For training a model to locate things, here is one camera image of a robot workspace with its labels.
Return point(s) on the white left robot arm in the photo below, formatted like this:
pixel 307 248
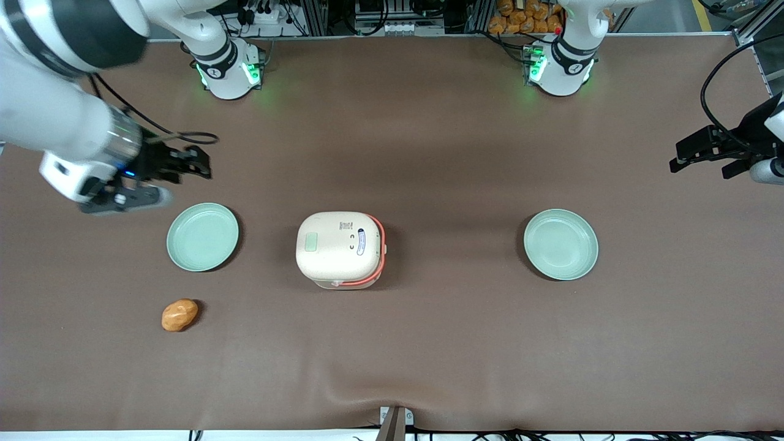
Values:
pixel 560 73

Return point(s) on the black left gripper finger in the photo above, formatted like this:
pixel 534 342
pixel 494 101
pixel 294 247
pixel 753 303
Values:
pixel 704 161
pixel 704 139

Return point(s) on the white connector strip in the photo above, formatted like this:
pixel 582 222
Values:
pixel 398 28

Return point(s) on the aluminium frame post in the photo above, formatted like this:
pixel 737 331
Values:
pixel 478 15
pixel 315 17

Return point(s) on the pile of orange bread rolls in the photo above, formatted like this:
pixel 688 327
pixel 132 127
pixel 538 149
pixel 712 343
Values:
pixel 520 18

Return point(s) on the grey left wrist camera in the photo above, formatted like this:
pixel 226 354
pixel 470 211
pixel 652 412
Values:
pixel 768 171

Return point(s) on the aluminium frame profile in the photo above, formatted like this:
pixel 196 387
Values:
pixel 756 21

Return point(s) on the pale green plate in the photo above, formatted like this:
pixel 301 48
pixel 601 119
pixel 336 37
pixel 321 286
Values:
pixel 202 237
pixel 560 245

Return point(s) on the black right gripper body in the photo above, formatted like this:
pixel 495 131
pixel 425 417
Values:
pixel 151 162

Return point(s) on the orange bread roll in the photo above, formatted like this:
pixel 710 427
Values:
pixel 179 315

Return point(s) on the grey metal table bracket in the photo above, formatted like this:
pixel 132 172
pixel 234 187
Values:
pixel 394 422

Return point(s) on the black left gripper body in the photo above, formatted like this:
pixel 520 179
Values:
pixel 745 130

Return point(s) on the brown table cover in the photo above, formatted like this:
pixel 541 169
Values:
pixel 429 343

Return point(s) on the white power strip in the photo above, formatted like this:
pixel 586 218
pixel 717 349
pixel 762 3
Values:
pixel 269 17

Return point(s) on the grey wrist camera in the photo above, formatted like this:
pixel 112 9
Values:
pixel 768 171
pixel 141 197

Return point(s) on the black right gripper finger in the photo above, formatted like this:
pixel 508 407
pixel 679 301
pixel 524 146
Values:
pixel 195 154
pixel 195 171

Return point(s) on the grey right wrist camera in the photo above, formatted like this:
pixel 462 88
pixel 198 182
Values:
pixel 141 197

